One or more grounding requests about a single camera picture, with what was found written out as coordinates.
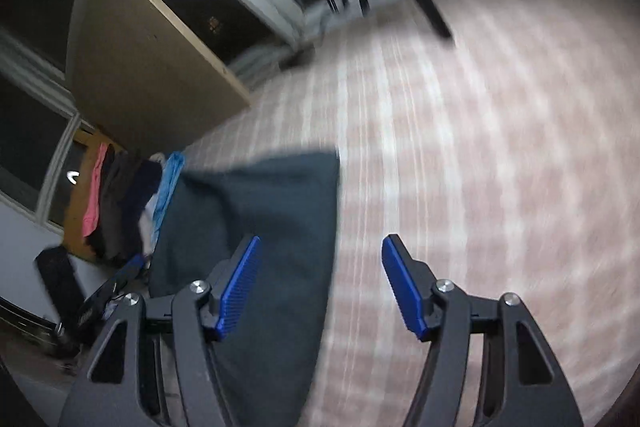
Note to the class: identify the light wooden board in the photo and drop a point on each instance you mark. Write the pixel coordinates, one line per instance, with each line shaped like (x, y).
(140, 82)

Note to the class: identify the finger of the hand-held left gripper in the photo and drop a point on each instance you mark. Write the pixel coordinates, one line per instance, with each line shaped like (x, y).
(131, 268)

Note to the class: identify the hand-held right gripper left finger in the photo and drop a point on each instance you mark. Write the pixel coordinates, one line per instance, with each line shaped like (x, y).
(240, 287)

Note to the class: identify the pink garment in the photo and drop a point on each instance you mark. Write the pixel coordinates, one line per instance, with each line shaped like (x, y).
(95, 197)

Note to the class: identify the dark grey garment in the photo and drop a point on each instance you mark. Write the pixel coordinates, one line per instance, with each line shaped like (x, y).
(112, 192)

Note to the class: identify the white garment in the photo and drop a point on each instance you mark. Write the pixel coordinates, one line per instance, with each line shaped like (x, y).
(149, 219)

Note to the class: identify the dark grey pants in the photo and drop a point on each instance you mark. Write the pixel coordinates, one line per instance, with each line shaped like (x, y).
(280, 232)

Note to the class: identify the navy garment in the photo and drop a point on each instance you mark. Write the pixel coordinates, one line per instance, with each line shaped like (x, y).
(137, 192)

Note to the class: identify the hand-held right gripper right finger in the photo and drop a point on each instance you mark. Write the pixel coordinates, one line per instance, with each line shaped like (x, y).
(405, 287)

